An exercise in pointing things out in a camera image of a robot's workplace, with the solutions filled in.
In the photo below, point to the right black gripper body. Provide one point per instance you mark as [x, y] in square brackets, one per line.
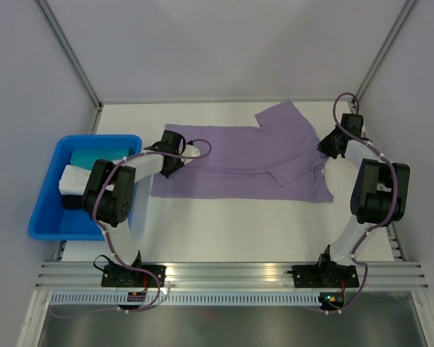
[328, 143]

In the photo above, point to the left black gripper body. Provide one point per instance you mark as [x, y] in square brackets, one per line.
[177, 164]

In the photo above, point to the purple t-shirt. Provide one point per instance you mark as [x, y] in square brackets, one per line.
[276, 160]

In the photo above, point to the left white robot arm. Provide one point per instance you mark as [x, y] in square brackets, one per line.
[109, 192]

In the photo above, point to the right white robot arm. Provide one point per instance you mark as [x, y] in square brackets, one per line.
[379, 196]

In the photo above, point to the teal rolled t-shirt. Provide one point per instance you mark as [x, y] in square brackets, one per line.
[85, 158]

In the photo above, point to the white rolled t-shirt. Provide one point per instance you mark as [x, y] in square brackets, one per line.
[73, 180]

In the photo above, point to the black rolled t-shirt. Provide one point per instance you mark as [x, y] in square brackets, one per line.
[71, 202]

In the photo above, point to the blue plastic bin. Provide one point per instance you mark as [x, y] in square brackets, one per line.
[50, 220]

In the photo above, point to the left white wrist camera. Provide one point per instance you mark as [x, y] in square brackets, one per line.
[190, 152]

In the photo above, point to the right aluminium frame post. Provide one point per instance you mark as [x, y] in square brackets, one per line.
[398, 25]

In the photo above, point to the aluminium frame post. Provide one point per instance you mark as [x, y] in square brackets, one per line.
[58, 32]
[398, 25]

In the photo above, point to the left aluminium frame post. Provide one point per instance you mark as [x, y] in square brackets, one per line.
[58, 32]

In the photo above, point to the aluminium rail base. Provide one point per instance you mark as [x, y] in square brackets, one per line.
[238, 276]

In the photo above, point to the slotted white cable duct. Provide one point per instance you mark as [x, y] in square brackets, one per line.
[308, 299]

